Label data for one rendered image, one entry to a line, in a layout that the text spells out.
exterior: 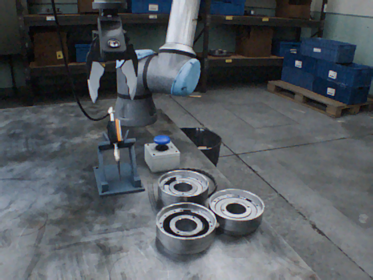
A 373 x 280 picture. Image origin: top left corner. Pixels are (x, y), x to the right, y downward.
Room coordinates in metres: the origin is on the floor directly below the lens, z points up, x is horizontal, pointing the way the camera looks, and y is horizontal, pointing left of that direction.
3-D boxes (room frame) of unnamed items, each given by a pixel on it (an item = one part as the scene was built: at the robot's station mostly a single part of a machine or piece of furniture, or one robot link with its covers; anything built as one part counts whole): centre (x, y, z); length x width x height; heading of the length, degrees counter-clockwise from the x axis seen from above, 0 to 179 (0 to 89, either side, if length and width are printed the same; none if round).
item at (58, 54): (3.84, 1.59, 0.64); 0.49 x 0.40 x 0.37; 116
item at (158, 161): (0.76, 0.05, 0.82); 0.08 x 0.07 x 0.05; 21
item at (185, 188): (0.60, 0.00, 0.82); 0.10 x 0.10 x 0.04
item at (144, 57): (1.07, 0.16, 0.97); 0.13 x 0.12 x 0.14; 69
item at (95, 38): (0.72, 0.16, 1.13); 0.09 x 0.08 x 0.12; 19
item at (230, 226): (0.53, -0.10, 0.82); 0.10 x 0.10 x 0.04
